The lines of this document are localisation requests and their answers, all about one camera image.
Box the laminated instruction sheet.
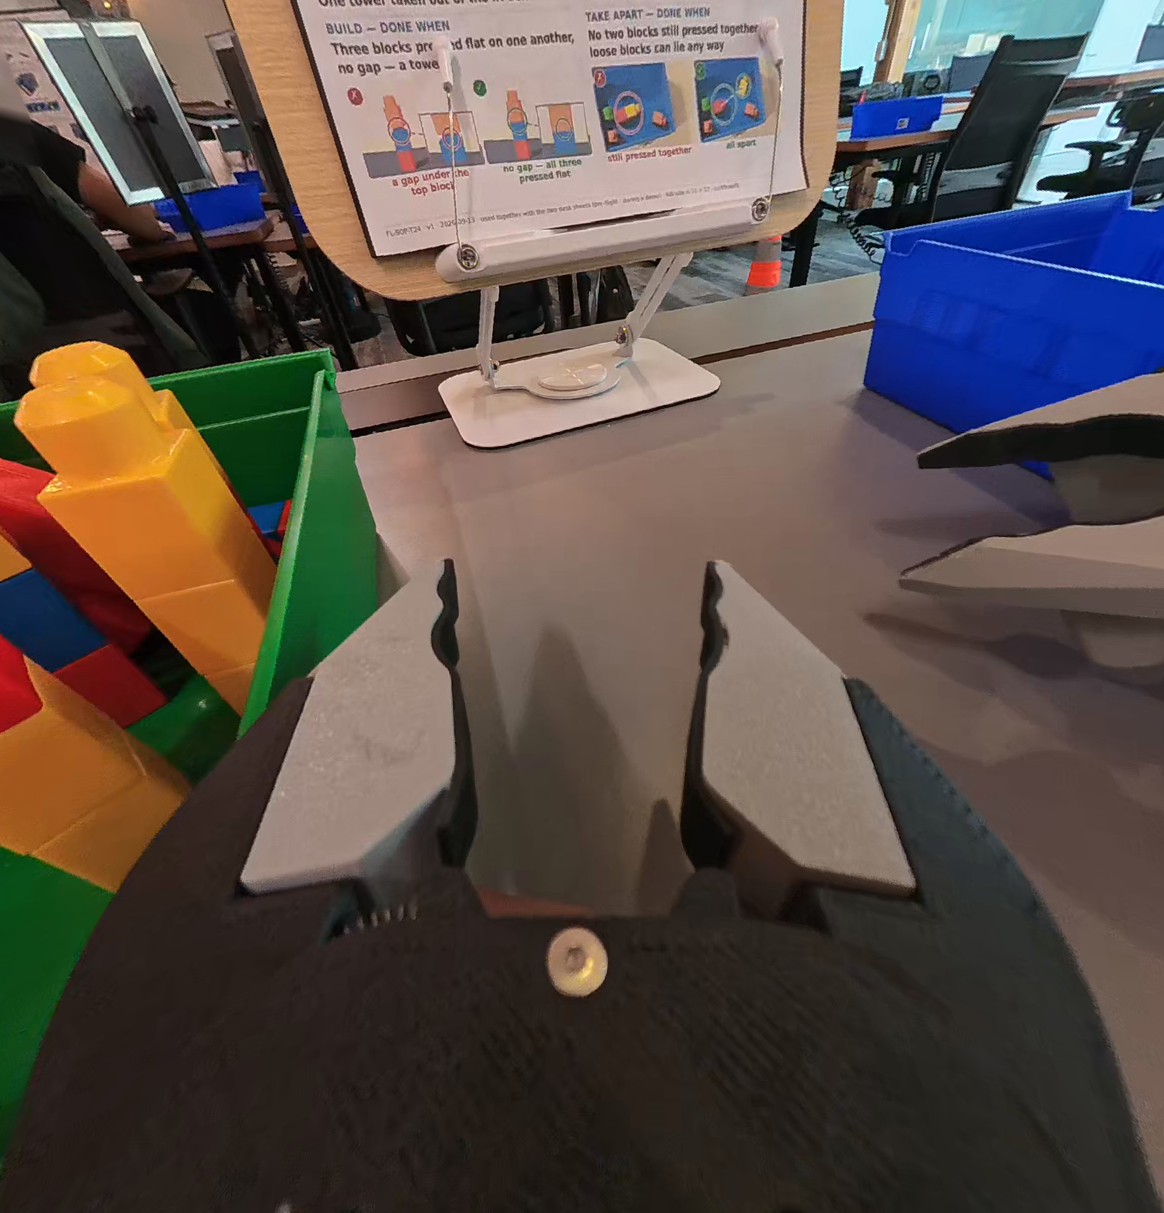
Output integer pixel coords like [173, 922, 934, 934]
[292, 0, 811, 259]

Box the blue plastic bin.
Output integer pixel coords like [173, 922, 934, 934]
[155, 177, 273, 233]
[848, 95, 946, 140]
[863, 191, 1164, 480]

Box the white display on stand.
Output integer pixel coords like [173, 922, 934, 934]
[23, 19, 215, 202]

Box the green plastic bin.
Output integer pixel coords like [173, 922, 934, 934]
[0, 348, 379, 1166]

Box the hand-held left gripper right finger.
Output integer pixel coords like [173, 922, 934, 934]
[681, 562, 919, 922]

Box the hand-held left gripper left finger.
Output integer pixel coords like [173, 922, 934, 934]
[238, 561, 481, 904]

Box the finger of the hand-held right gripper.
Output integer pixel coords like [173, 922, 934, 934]
[901, 504, 1164, 624]
[917, 368, 1164, 533]

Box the black office chair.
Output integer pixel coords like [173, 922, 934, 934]
[906, 36, 1095, 229]
[1037, 85, 1164, 202]

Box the wooden document stand white base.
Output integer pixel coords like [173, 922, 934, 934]
[223, 0, 850, 451]

